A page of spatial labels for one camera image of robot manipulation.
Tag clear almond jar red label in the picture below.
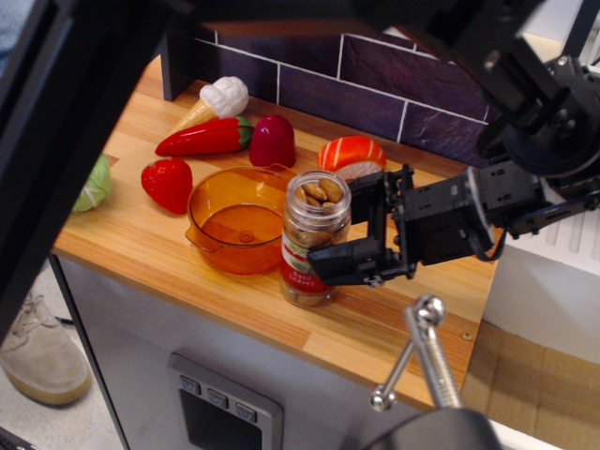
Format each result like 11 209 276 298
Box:
279 171 352 308

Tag person leg blue jeans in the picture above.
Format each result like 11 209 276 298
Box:
0 0 34 75

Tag toy salmon sushi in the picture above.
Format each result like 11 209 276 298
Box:
318 135 387 182

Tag red toy strawberry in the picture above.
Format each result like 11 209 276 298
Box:
141 157 193 215

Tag dark red toy egg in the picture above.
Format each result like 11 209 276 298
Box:
248 114 296 168

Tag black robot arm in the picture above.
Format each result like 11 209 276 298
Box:
1 1 599 330

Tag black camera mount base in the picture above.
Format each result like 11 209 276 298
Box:
365 408 503 450

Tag green toy cabbage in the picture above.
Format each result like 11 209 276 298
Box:
72 154 112 212

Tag beige suede shoe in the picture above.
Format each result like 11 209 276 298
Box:
1 293 92 406

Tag red toy chili pepper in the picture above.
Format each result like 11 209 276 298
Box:
155 116 254 157

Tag dark side panel board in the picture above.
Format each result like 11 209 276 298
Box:
158 28 219 101

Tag orange transparent plastic pot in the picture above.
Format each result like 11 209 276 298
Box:
186 164 295 275

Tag black shelf post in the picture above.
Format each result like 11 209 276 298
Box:
562 0 599 65

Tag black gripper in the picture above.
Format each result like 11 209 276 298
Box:
307 166 495 286

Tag metal clamp screw handle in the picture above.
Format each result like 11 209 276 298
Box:
370 294 464 412

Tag grey toy oven control panel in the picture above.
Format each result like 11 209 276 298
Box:
168 353 284 450

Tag toy ice cream cone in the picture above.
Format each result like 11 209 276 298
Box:
171 76 249 133

